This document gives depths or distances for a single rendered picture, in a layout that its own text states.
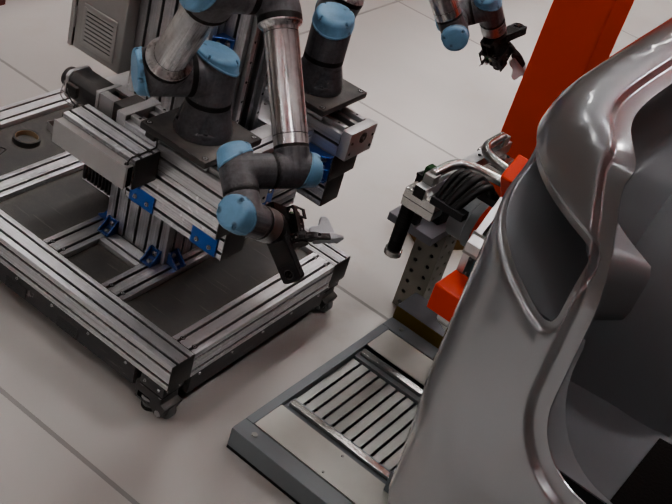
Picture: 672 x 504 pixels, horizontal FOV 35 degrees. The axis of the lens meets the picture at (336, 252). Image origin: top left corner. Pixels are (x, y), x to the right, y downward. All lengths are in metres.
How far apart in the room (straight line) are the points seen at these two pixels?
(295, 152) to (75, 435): 1.16
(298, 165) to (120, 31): 0.95
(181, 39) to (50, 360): 1.18
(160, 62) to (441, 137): 2.51
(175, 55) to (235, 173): 0.43
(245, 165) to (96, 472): 1.10
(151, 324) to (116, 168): 0.51
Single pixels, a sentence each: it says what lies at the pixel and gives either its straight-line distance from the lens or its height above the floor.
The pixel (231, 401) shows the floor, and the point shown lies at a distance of 3.18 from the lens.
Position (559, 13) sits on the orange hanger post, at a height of 1.24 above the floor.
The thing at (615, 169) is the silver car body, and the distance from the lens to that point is 1.39.
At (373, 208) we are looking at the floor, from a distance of 4.18.
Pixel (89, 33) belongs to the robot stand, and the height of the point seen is 0.83.
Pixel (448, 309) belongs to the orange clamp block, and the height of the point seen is 0.85.
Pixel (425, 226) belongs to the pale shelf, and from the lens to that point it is 3.33.
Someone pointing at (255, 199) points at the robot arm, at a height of 1.04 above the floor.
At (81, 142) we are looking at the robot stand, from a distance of 2.80.
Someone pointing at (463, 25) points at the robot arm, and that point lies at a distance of 3.01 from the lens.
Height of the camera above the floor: 2.20
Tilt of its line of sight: 35 degrees down
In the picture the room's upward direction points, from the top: 18 degrees clockwise
